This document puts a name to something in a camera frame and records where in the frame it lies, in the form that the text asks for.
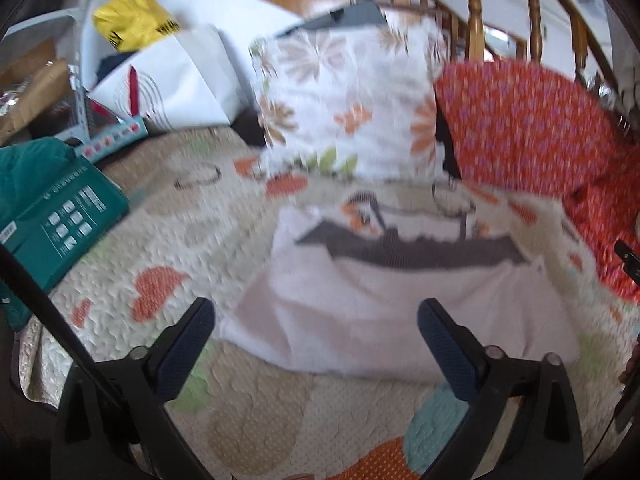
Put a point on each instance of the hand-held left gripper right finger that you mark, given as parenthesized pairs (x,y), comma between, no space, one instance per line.
(450,357)

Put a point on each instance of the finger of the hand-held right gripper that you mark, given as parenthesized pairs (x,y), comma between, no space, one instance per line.
(629,260)

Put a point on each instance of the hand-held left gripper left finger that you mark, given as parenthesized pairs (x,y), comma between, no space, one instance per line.
(184,357)

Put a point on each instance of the pale pink grey-banded small garment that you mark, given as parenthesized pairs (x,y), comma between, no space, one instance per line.
(375,310)

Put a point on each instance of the quilted patterned blanket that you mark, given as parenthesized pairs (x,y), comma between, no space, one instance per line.
(200,245)

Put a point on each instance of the red patterned pillow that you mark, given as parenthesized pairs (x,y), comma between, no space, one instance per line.
(525,125)

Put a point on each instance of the teal cardboard box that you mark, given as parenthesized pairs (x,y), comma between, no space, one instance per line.
(55,225)

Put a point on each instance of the light blue flat box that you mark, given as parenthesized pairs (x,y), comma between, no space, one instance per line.
(115,135)

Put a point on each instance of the dark cloth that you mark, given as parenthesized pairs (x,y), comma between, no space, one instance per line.
(250,127)

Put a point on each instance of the teal cloth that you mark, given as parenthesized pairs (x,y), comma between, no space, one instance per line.
(25,165)

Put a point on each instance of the white paper bag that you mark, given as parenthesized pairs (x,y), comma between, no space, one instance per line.
(190,85)

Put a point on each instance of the white floral pillow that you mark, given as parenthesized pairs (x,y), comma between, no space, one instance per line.
(345,90)

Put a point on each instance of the wooden spindle headboard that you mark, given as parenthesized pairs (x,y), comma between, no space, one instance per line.
(474,10)

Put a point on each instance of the brown cardboard box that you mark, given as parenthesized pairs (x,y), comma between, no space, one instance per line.
(35,80)

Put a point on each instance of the yellow plastic bag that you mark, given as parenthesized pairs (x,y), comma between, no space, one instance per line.
(135,20)

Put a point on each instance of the grey cushion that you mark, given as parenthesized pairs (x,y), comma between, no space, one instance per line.
(350,15)

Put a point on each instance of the white board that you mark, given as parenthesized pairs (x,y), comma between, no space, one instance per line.
(240,0)

